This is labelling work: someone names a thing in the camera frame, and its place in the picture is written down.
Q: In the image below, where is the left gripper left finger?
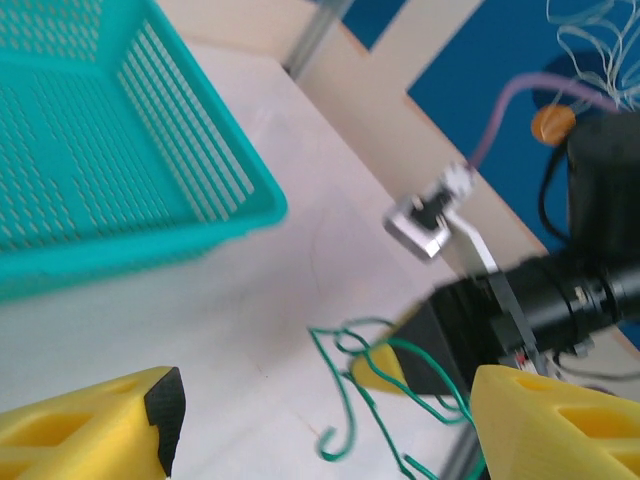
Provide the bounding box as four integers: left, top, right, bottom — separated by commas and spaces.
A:
0, 366, 187, 480

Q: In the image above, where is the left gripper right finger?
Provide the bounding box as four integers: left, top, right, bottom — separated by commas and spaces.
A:
471, 363, 640, 480

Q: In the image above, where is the thin green cable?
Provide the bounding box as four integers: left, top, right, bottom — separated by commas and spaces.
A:
307, 319, 489, 480

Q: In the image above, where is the small teal plastic basket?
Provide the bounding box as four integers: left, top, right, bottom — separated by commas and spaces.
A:
0, 0, 290, 304

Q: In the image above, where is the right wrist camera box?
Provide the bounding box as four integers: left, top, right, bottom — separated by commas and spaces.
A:
383, 162, 546, 374

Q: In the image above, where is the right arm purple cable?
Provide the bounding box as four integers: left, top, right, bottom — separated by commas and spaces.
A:
469, 72, 629, 169

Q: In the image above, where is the right aluminium frame post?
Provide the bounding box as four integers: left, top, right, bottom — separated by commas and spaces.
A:
282, 0, 354, 81

